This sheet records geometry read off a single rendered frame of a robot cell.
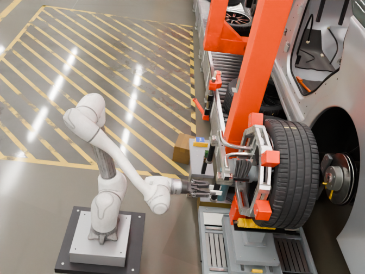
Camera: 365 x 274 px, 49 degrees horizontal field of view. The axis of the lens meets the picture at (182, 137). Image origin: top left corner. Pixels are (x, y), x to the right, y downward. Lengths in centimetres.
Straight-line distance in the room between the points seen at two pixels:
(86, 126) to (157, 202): 53
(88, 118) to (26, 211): 135
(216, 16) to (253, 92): 194
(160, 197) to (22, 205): 152
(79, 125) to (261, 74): 119
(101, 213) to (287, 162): 109
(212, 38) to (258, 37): 211
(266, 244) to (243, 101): 102
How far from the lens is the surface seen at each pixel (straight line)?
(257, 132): 234
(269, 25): 246
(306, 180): 224
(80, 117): 209
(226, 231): 304
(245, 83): 261
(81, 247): 253
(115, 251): 250
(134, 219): 278
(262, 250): 291
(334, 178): 261
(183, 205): 333
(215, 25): 450
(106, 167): 244
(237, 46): 463
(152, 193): 208
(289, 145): 224
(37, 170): 359
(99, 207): 239
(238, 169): 220
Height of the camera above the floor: 242
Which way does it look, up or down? 37 degrees down
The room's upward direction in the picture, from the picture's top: 10 degrees clockwise
